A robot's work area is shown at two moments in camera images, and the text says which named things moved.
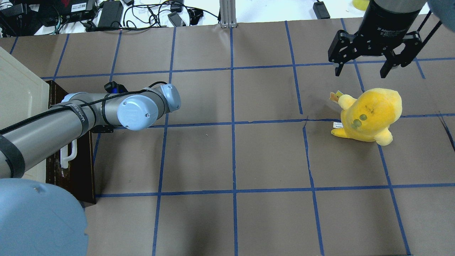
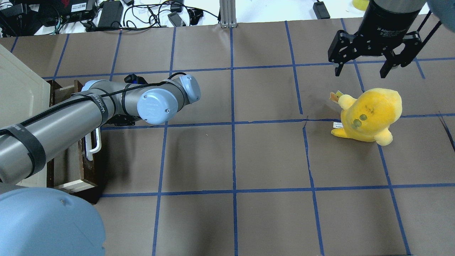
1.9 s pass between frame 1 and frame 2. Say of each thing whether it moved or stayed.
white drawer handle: moved
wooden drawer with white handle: moved
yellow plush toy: stayed
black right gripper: stayed
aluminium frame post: stayed
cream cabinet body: stayed
